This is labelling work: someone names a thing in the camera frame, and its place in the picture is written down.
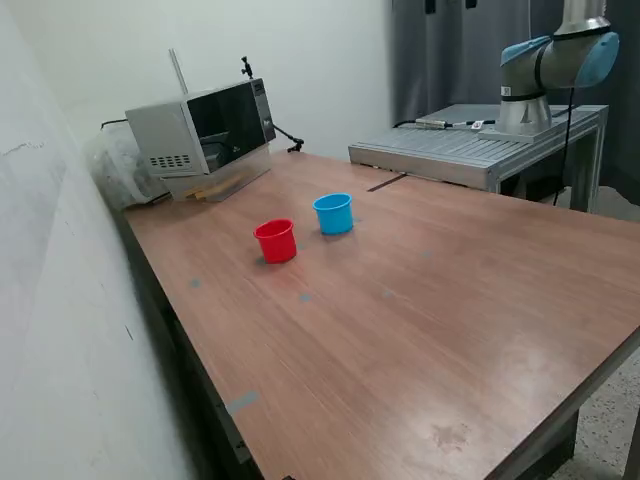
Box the long grey tape strip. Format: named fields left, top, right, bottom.
left=224, top=390, right=260, bottom=416

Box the dark grey curtain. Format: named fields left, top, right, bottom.
left=389, top=0, right=640, bottom=206

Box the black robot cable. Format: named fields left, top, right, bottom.
left=552, top=84, right=576, bottom=207

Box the silver microwave oven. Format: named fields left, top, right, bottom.
left=124, top=77, right=278, bottom=179

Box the thin white rod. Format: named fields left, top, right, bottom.
left=168, top=47, right=190, bottom=97

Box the blue plastic cup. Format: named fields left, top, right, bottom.
left=312, top=193, right=355, bottom=236

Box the silver connector with cable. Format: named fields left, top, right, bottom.
left=392, top=117, right=497, bottom=131

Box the aluminium robot mounting table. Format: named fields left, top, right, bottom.
left=348, top=103, right=610, bottom=214

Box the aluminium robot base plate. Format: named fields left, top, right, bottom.
left=478, top=115, right=571, bottom=144

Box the red plastic cup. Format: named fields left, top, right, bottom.
left=252, top=218, right=297, bottom=265

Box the grey plastic bag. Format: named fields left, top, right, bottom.
left=82, top=127, right=171, bottom=211

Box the dark metal strip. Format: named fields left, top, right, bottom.
left=367, top=172, right=407, bottom=193

